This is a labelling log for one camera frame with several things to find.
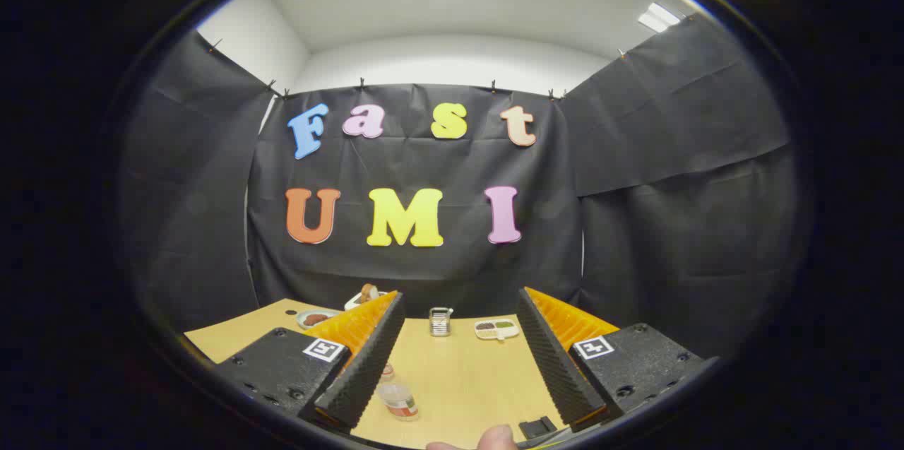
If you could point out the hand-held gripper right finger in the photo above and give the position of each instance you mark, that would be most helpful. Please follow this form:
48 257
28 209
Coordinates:
558 365

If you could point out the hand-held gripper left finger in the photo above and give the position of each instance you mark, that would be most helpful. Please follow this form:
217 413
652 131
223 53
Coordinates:
367 365

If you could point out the clear plastic juice bottle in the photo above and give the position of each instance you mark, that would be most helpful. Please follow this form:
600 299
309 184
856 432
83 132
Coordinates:
399 397

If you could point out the white toaster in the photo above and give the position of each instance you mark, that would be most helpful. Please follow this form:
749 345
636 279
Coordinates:
353 303

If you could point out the brown sausage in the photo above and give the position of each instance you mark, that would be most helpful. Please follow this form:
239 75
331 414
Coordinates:
316 319

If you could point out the white divided dish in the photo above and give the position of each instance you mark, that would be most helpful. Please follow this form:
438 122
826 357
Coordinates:
496 329

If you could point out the bread slice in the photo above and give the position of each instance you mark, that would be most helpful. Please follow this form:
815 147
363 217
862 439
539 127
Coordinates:
369 292

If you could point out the pale green plate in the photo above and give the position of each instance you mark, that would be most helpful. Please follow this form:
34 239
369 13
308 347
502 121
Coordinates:
304 323

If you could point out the wooden table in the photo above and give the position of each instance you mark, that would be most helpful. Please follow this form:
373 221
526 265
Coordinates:
466 379

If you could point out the small ceiling light panel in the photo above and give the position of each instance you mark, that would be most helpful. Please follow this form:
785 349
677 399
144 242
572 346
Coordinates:
658 17

